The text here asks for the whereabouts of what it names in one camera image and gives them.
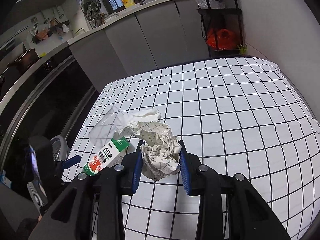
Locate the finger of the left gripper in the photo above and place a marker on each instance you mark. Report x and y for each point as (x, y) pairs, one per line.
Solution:
(71, 162)

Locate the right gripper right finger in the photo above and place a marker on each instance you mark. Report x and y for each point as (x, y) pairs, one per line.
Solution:
(227, 204)

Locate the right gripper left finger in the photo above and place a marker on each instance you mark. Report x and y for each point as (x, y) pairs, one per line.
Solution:
(90, 202)

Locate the green white medicine box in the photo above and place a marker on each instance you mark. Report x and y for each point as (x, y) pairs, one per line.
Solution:
(109, 155)

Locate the clear plastic cup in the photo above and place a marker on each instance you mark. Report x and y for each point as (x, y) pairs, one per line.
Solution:
(110, 126)

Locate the checkered paper ball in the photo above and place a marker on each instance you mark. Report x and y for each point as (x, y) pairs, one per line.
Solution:
(161, 149)

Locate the white tissue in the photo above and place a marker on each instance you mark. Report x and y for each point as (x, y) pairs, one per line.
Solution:
(147, 115)

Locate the grey perforated trash basket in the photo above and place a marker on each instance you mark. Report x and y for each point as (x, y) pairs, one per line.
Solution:
(60, 148)

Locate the grey kitchen cabinets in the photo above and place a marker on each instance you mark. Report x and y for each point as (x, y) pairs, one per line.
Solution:
(158, 34)

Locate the blue energy label sticker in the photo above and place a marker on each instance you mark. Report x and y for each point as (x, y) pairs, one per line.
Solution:
(4, 180)

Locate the black built-in oven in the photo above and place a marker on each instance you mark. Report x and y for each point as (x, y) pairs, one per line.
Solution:
(48, 101)

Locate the white black grid tablecloth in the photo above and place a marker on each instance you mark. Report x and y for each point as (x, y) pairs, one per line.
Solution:
(239, 115)

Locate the brown cooking pot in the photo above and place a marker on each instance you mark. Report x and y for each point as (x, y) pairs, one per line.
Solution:
(26, 60)

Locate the small desk fan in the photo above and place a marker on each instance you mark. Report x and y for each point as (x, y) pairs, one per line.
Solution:
(91, 10)

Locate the yellow detergent bottle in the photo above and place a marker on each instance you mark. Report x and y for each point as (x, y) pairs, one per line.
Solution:
(128, 3)

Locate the red plastic bag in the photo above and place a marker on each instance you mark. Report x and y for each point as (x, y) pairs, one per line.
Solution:
(222, 39)

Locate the black metal shelf rack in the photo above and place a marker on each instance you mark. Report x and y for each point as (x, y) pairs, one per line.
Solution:
(228, 18)

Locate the clear plastic bag on shelf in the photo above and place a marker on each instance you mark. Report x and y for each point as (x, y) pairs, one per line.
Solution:
(214, 4)

